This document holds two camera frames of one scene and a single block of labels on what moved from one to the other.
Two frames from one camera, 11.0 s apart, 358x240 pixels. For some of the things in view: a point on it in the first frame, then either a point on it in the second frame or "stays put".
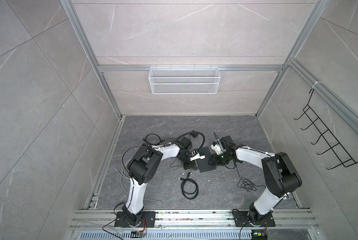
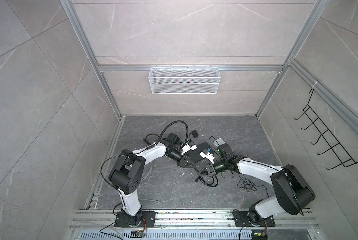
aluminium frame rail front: x=105 y=219 stays put
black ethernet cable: x=189 y=196 → x=209 y=183
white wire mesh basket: x=184 y=80 stays put
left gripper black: x=192 y=165 stays put
